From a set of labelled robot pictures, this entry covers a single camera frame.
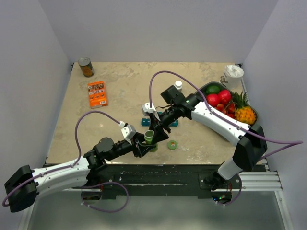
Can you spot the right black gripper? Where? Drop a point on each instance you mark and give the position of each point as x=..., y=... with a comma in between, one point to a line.
x=159, y=134

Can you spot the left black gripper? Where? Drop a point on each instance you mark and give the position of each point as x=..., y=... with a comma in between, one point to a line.
x=142, y=148

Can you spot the green pill bottle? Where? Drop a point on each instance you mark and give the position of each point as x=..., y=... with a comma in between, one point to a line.
x=148, y=136

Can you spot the teal weekly pill organizer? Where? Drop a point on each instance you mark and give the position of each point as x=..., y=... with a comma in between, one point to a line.
x=146, y=122

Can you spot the green bottle cap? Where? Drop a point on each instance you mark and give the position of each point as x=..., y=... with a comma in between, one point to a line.
x=172, y=144

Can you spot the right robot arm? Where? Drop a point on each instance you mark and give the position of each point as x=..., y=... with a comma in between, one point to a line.
x=248, y=147

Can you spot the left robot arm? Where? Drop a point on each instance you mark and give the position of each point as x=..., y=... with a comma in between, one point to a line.
x=27, y=184

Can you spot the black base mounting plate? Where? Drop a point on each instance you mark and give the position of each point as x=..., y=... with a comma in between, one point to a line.
x=113, y=180

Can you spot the white capped dark pill bottle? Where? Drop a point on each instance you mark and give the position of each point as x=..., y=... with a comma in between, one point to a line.
x=178, y=85

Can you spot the dark grey fruit tray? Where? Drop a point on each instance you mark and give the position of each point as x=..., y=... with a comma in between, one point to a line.
x=202, y=115

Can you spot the green toy lime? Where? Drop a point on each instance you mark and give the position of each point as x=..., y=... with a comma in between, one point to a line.
x=213, y=89

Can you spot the orange cardboard box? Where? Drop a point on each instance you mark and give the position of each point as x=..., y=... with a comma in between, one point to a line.
x=97, y=94

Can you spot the toy cherries cluster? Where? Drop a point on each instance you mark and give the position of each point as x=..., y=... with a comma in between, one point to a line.
x=228, y=109

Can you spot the red toy apple right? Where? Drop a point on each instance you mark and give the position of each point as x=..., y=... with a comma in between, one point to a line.
x=225, y=97

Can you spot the white paper cup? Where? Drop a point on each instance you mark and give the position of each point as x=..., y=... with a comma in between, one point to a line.
x=231, y=76

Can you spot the tin food can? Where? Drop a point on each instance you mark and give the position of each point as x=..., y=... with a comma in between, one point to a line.
x=86, y=66

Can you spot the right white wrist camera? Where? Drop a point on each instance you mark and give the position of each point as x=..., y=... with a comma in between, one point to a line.
x=148, y=109

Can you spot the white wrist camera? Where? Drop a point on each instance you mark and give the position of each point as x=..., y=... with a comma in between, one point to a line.
x=128, y=131
x=148, y=109

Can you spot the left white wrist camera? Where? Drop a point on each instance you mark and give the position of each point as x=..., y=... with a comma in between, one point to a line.
x=128, y=131

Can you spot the aluminium frame rail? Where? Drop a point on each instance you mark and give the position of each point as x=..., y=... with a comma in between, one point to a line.
x=259, y=204

